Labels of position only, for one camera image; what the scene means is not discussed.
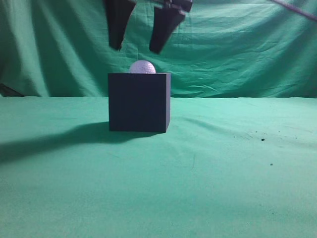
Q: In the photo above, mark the dark blue cube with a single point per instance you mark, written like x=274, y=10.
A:
x=139, y=102

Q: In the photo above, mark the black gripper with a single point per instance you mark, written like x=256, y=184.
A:
x=166, y=20

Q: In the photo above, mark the white dimpled golf ball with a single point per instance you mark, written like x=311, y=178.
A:
x=142, y=67

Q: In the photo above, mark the green backdrop cloth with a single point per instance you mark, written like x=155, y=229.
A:
x=224, y=48

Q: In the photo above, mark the green table cloth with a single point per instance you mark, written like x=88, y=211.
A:
x=226, y=168

